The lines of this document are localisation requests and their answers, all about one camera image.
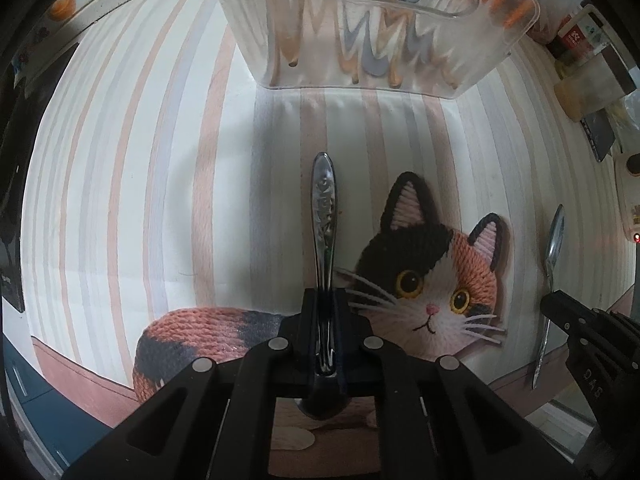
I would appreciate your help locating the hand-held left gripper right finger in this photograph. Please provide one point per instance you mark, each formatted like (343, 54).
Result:
(346, 340)

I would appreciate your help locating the orange fruit wall sticker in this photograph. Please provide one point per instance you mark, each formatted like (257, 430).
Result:
(62, 8)

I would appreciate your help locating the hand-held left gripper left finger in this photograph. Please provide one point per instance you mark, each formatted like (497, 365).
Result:
(310, 340)

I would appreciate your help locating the striped cat-print table mat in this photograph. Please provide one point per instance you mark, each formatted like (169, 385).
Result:
(175, 185)

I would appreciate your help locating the black gas stove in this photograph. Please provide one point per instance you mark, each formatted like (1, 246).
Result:
(10, 260)

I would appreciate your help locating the blue cabinet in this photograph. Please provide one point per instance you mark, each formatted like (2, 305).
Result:
(35, 400)

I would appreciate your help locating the jar with brown lid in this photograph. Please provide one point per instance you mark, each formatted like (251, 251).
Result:
(582, 85)

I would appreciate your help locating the pink and white electric kettle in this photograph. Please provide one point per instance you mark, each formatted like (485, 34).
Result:
(631, 195)

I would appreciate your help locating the clear plastic container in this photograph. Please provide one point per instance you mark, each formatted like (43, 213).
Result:
(440, 50)

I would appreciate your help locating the dark berries wall sticker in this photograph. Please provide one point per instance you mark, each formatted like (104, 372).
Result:
(38, 36)

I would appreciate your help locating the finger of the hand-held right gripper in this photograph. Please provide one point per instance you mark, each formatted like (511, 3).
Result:
(575, 317)

